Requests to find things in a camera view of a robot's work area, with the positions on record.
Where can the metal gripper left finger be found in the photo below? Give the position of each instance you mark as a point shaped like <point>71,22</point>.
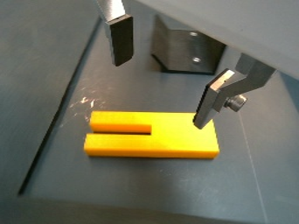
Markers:
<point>119,28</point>

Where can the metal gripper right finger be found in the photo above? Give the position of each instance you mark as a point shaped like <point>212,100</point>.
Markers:
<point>223,93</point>

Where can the yellow double-square forked block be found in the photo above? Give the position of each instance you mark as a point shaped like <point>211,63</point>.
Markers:
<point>149,135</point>

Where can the black curved holder bracket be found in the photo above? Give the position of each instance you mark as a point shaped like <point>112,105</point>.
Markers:
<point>184,52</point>

